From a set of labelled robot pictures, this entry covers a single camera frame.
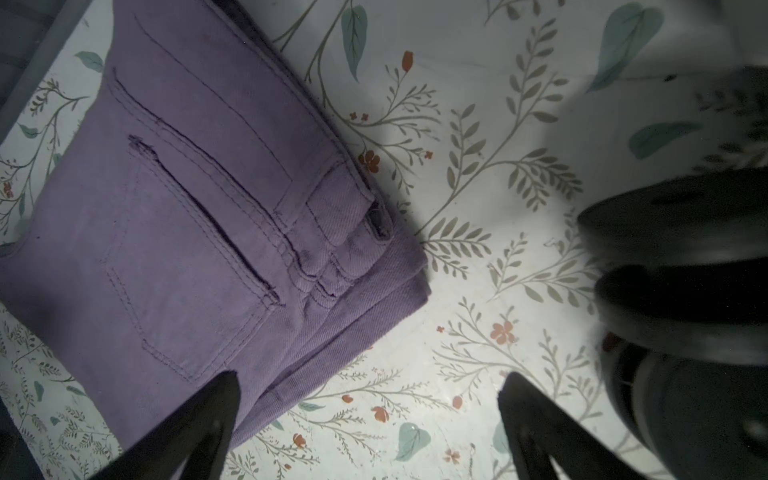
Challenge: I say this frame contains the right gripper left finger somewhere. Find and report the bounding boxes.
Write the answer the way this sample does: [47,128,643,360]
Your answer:
[94,371,241,480]

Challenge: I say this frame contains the floral table mat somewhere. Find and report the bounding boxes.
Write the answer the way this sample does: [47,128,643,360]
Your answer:
[0,0,768,480]

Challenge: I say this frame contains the purple jeans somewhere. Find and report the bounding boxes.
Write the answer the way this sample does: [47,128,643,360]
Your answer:
[1,1,430,447]

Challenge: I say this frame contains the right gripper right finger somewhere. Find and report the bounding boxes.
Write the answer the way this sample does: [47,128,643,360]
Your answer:
[498,372,643,480]

